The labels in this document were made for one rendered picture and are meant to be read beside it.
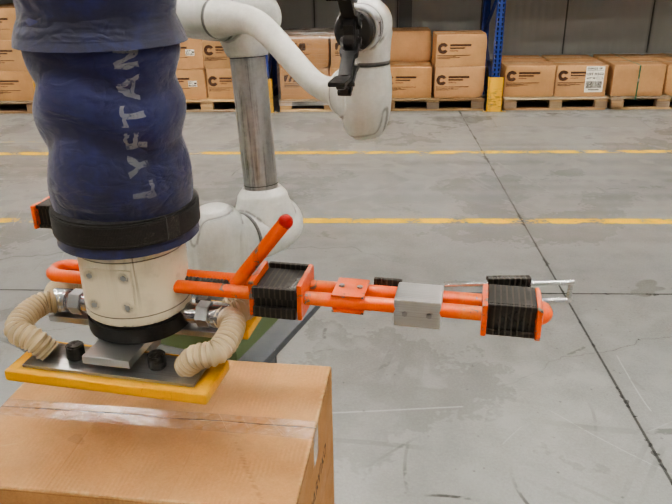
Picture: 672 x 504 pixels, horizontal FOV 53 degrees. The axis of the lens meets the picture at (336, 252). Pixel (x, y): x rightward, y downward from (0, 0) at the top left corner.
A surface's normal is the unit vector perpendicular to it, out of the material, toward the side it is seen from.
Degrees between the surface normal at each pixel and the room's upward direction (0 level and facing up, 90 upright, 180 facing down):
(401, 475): 0
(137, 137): 105
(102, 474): 0
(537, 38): 90
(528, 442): 0
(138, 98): 70
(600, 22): 90
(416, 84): 91
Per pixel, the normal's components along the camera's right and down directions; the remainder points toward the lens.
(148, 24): 0.78, 0.04
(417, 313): -0.21, 0.39
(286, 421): -0.02, -0.91
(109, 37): 0.40, 0.00
